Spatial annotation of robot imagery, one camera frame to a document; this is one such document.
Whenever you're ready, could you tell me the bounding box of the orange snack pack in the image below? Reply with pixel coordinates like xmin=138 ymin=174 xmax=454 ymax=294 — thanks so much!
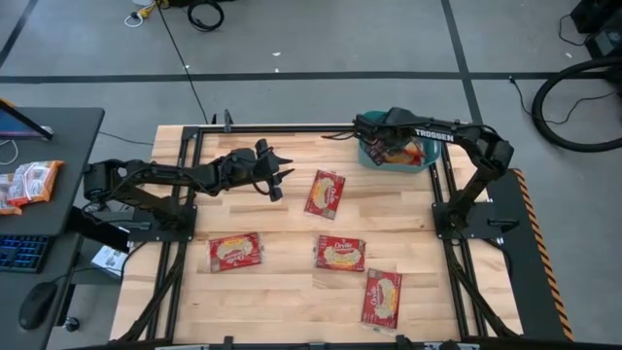
xmin=5 ymin=158 xmax=65 ymax=208
xmin=0 ymin=172 xmax=24 ymax=217

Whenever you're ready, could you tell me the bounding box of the black hazard-striped platform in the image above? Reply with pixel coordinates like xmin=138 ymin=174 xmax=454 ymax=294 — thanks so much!
xmin=478 ymin=167 xmax=575 ymax=342

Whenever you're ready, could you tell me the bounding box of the backlit black keyboard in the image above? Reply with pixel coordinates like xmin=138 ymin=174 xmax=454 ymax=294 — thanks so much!
xmin=0 ymin=233 xmax=52 ymax=274

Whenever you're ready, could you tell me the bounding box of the thin white cable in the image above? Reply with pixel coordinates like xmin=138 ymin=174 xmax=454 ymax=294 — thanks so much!
xmin=0 ymin=139 xmax=19 ymax=166

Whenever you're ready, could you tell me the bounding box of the thick black hose loop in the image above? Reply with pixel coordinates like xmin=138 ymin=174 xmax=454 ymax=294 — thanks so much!
xmin=531 ymin=56 xmax=622 ymax=154

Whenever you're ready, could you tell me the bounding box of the coiled black cable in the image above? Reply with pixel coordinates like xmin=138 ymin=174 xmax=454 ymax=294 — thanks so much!
xmin=186 ymin=0 xmax=226 ymax=33

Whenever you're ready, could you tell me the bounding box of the long black floor cable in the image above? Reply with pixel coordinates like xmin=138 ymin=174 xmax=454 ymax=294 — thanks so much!
xmin=154 ymin=0 xmax=211 ymax=125

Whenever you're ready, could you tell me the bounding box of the yellow and white cable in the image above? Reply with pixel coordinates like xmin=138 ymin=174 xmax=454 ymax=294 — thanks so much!
xmin=122 ymin=0 xmax=164 ymax=28

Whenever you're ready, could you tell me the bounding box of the black under-desk box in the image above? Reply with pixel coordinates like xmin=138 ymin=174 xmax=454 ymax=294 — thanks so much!
xmin=65 ymin=206 xmax=131 ymax=253

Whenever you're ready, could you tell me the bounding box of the teal plastic basket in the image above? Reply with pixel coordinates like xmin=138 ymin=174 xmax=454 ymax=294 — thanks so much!
xmin=358 ymin=110 xmax=442 ymax=175

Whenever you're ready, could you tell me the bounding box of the black aluminium table frame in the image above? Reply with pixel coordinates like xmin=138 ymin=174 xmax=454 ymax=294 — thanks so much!
xmin=114 ymin=123 xmax=524 ymax=350

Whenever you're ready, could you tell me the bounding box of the black equipment case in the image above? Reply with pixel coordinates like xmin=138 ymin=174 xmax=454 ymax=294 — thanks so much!
xmin=569 ymin=0 xmax=622 ymax=60

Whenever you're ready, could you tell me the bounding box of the tilted computer monitor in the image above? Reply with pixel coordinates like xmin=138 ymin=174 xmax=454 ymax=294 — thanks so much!
xmin=0 ymin=96 xmax=55 ymax=142

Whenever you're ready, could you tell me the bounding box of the black computer mouse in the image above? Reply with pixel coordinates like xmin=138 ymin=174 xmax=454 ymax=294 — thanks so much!
xmin=17 ymin=280 xmax=59 ymax=337

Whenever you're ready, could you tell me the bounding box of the black desk cable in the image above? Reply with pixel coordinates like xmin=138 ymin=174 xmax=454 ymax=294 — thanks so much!
xmin=98 ymin=129 xmax=156 ymax=147

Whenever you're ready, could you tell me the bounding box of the thin black floor cable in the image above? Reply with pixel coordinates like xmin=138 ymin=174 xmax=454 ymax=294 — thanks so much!
xmin=507 ymin=75 xmax=621 ymax=126

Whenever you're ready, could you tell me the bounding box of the small white box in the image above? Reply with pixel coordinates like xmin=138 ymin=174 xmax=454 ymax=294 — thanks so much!
xmin=89 ymin=244 xmax=130 ymax=281

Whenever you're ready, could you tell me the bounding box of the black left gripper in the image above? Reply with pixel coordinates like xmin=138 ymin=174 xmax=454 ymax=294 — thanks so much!
xmin=225 ymin=139 xmax=296 ymax=202

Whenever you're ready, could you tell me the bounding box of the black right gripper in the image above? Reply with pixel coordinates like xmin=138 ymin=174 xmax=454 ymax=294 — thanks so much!
xmin=321 ymin=114 xmax=393 ymax=150

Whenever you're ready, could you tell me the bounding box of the black desk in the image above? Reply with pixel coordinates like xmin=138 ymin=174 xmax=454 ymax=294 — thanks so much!
xmin=0 ymin=106 xmax=106 ymax=350

